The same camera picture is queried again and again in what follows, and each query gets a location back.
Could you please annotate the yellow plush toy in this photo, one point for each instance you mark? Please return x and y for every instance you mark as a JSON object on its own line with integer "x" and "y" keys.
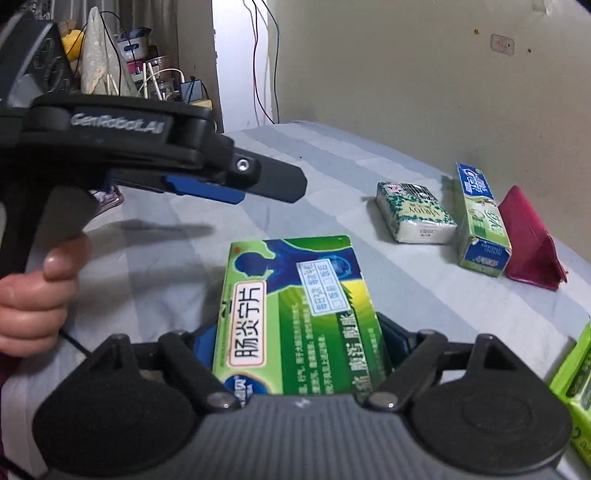
{"x": 74, "y": 44}

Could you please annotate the small blue box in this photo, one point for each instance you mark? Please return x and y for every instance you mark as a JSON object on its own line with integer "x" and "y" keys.
{"x": 194, "y": 90}

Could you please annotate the white green-patterned tissue pack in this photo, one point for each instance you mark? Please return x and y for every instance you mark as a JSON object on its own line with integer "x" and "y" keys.
{"x": 415, "y": 212}

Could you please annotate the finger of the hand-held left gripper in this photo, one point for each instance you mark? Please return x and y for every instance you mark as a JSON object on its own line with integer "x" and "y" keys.
{"x": 207, "y": 189}

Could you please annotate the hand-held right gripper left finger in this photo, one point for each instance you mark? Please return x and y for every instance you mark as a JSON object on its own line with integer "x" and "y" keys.
{"x": 204, "y": 345}

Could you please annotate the person's left hand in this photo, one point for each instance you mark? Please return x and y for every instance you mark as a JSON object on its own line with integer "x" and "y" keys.
{"x": 32, "y": 304}

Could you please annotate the lime green packet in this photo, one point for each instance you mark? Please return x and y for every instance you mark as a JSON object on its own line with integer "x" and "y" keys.
{"x": 577, "y": 383}

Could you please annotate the beige patterned cloth bag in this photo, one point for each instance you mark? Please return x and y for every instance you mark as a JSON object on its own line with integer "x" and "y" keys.
{"x": 99, "y": 60}

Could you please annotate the green and blue medicine box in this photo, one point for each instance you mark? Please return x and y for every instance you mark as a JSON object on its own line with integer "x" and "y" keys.
{"x": 300, "y": 314}

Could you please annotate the white and blue basket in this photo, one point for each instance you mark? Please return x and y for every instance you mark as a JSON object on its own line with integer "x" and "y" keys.
{"x": 134, "y": 44}

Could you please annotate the green and blue toothpaste box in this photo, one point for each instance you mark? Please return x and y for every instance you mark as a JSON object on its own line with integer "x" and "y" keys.
{"x": 482, "y": 221}

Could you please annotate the dark red folded bag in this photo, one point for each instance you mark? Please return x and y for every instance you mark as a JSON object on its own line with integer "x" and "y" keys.
{"x": 531, "y": 244}

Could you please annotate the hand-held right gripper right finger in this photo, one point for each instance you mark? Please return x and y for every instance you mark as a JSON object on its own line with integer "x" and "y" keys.
{"x": 393, "y": 339}

